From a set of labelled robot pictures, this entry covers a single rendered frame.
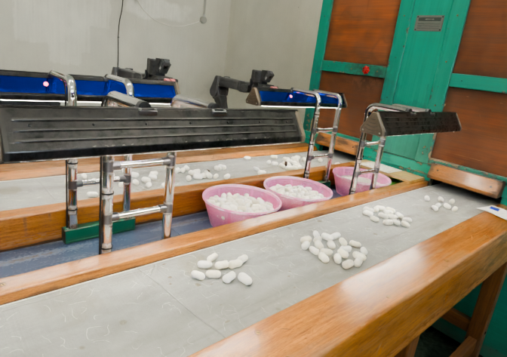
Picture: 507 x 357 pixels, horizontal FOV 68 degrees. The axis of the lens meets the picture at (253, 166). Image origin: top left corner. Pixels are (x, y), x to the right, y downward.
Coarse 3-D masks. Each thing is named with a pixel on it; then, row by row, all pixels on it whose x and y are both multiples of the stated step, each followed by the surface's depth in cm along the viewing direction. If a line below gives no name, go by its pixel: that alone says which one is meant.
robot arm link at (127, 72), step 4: (112, 68) 175; (116, 68) 174; (120, 68) 174; (128, 68) 178; (112, 72) 175; (116, 72) 174; (120, 72) 173; (124, 72) 171; (128, 72) 168; (132, 72) 166; (136, 72) 162; (140, 72) 165; (120, 76) 174; (124, 76) 171; (128, 76) 168; (132, 76) 165; (136, 76) 162
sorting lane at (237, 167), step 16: (224, 160) 181; (240, 160) 184; (256, 160) 188; (272, 160) 192; (336, 160) 210; (64, 176) 133; (80, 176) 135; (96, 176) 137; (144, 176) 144; (160, 176) 146; (176, 176) 149; (192, 176) 151; (240, 176) 159; (0, 192) 113; (16, 192) 115; (32, 192) 116; (48, 192) 118; (64, 192) 119; (80, 192) 121; (0, 208) 103; (16, 208) 104
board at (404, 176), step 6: (354, 162) 193; (366, 168) 188; (384, 174) 181; (390, 174) 179; (396, 174) 180; (402, 174) 181; (408, 174) 183; (414, 174) 184; (402, 180) 174; (408, 180) 172; (414, 180) 175
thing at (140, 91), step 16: (0, 80) 95; (16, 80) 97; (32, 80) 100; (48, 80) 102; (80, 80) 108; (96, 80) 111; (144, 80) 121; (160, 80) 125; (0, 96) 94; (16, 96) 96; (32, 96) 99; (48, 96) 101; (64, 96) 104; (80, 96) 107; (96, 96) 109; (144, 96) 120; (160, 96) 123
